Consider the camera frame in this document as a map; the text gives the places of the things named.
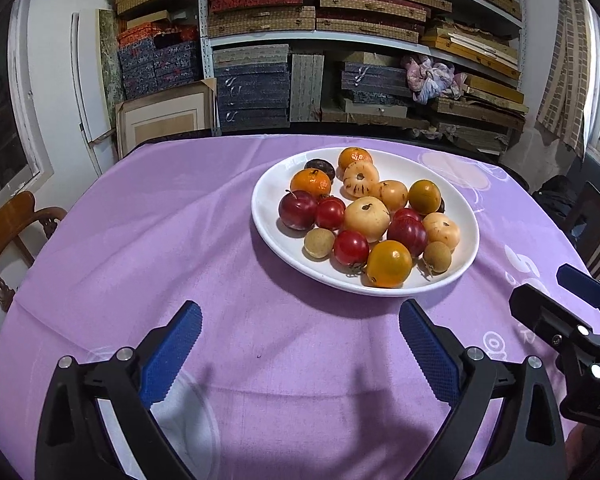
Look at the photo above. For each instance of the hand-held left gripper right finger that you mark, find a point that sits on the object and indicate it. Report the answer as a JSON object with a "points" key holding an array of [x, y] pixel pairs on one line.
{"points": [[427, 350]]}

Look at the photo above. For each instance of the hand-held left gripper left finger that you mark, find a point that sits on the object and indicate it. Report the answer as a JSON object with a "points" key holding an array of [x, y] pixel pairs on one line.
{"points": [[175, 342]]}

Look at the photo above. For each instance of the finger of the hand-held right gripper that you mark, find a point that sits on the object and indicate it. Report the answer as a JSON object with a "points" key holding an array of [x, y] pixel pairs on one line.
{"points": [[582, 282], [540, 310]]}

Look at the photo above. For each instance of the tan longan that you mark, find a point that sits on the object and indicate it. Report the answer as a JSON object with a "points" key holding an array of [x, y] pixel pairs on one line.
{"points": [[437, 256], [319, 243]]}

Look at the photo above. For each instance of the smooth yellow-orange citrus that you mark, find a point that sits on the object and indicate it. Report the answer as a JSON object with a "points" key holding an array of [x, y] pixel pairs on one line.
{"points": [[388, 263]]}

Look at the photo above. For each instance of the red cherry tomato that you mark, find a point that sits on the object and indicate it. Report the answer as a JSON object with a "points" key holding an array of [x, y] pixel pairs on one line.
{"points": [[406, 214], [330, 213], [350, 248], [407, 236]]}

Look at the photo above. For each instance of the large yellow round fruit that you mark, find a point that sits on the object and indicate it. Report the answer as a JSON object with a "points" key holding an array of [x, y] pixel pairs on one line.
{"points": [[366, 218]]}

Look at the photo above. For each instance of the dark red plum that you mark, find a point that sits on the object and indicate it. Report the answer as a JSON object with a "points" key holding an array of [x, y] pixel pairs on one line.
{"points": [[297, 210]]}

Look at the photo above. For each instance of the white oval plate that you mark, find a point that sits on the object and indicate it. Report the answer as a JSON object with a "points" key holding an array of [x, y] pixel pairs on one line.
{"points": [[280, 195]]}

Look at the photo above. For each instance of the pale ribbed yellow fruit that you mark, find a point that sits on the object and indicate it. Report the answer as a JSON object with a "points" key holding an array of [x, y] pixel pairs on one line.
{"points": [[360, 179]]}

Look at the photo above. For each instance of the mandarin orange with stem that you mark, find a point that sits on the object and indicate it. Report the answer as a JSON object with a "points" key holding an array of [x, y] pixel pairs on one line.
{"points": [[310, 183]]}

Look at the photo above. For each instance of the dark wooden chair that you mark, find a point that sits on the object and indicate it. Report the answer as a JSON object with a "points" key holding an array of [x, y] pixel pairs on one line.
{"points": [[595, 230]]}

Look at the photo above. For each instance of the black bag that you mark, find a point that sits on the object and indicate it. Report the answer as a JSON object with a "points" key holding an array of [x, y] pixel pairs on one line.
{"points": [[555, 195]]}

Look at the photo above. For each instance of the purple tablecloth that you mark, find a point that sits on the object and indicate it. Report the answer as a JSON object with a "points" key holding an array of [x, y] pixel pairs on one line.
{"points": [[180, 240]]}

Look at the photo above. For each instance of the brick patterned curtain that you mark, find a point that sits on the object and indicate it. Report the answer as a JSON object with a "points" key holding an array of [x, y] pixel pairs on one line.
{"points": [[565, 75]]}

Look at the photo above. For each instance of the brown wooden chair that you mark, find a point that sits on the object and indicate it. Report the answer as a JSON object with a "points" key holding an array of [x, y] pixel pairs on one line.
{"points": [[5, 220]]}

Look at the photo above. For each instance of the pink cloth bundle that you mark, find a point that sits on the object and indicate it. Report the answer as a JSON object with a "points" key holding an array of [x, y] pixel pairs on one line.
{"points": [[430, 80]]}

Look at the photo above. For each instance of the pile of yellow flat boxes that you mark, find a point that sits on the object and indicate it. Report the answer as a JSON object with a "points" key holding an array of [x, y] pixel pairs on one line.
{"points": [[480, 50]]}

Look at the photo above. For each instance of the white board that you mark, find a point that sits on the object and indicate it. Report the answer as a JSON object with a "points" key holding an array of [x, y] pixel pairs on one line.
{"points": [[87, 100]]}

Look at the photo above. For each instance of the stack of dark blue boxes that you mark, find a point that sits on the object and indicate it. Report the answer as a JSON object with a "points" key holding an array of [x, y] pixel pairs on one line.
{"points": [[252, 95]]}

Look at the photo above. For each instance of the dark purple flat boxes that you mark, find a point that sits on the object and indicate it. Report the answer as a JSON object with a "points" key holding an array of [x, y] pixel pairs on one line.
{"points": [[370, 80]]}

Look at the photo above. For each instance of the pile of blue red patterned boxes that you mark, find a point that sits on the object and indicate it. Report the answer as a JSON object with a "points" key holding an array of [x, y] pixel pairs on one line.
{"points": [[150, 65]]}

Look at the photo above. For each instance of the white framed dark window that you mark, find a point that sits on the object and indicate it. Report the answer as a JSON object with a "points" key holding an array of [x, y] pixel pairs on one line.
{"points": [[20, 110]]}

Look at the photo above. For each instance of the grey upright boxes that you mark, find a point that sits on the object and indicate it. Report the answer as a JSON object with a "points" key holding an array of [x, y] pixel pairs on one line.
{"points": [[307, 87]]}

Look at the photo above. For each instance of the green marbled panel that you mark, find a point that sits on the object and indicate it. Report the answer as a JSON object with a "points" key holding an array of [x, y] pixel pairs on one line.
{"points": [[110, 55]]}

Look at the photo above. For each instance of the white metal shelf rack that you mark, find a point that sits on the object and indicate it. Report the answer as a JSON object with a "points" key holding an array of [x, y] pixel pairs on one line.
{"points": [[203, 20]]}

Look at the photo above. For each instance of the stack of tan woven boxes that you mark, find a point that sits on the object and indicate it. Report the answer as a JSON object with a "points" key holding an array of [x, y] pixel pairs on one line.
{"points": [[260, 22]]}

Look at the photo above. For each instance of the pale wooden picture frame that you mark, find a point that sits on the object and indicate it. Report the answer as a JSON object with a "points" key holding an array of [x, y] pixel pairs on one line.
{"points": [[165, 125]]}

